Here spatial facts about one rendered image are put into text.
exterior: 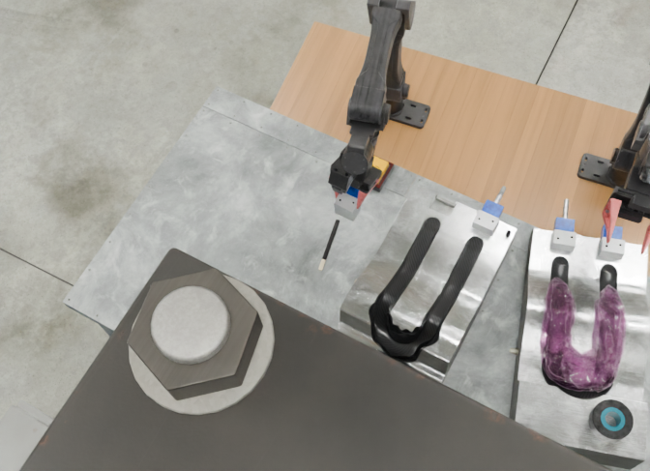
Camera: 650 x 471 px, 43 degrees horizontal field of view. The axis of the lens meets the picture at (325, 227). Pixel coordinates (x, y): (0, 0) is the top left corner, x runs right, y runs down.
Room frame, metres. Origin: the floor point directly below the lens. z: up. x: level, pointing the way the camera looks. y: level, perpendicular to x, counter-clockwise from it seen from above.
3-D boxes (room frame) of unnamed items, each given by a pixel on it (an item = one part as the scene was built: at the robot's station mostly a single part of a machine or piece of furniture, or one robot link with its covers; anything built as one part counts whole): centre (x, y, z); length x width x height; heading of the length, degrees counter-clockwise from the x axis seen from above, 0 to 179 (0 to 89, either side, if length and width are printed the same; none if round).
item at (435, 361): (0.64, -0.19, 0.87); 0.50 x 0.26 x 0.14; 144
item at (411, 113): (1.20, -0.21, 0.84); 0.20 x 0.07 x 0.08; 61
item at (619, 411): (0.30, -0.52, 0.93); 0.08 x 0.08 x 0.04
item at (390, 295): (0.65, -0.20, 0.92); 0.35 x 0.16 x 0.09; 144
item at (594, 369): (0.51, -0.52, 0.90); 0.26 x 0.18 x 0.08; 161
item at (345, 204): (0.90, -0.09, 0.94); 0.13 x 0.05 x 0.05; 144
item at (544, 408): (0.50, -0.53, 0.86); 0.50 x 0.26 x 0.11; 161
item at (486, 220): (0.83, -0.39, 0.89); 0.13 x 0.05 x 0.05; 144
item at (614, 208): (0.61, -0.55, 1.20); 0.09 x 0.07 x 0.07; 151
